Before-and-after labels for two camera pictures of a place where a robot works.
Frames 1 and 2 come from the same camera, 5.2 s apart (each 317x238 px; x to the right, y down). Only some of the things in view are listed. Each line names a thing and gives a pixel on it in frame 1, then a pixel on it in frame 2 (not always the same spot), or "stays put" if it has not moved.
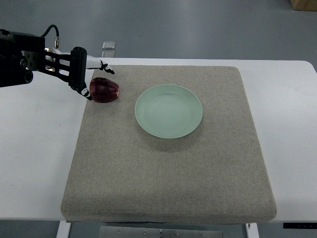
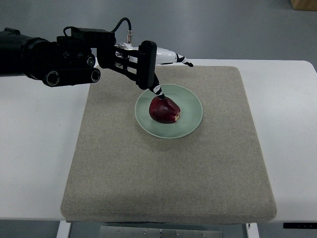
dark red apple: (103, 90) to (164, 110)
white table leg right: (252, 230) stays put
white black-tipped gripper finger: (92, 62) to (164, 56)
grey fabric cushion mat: (122, 174) stays put
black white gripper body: (37, 57) to (122, 57)
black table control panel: (300, 225) stays put
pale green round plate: (169, 111) stays put
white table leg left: (64, 229) stays put
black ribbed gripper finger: (78, 71) to (146, 77)
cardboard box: (306, 5) stays put
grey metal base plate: (116, 232) stays put
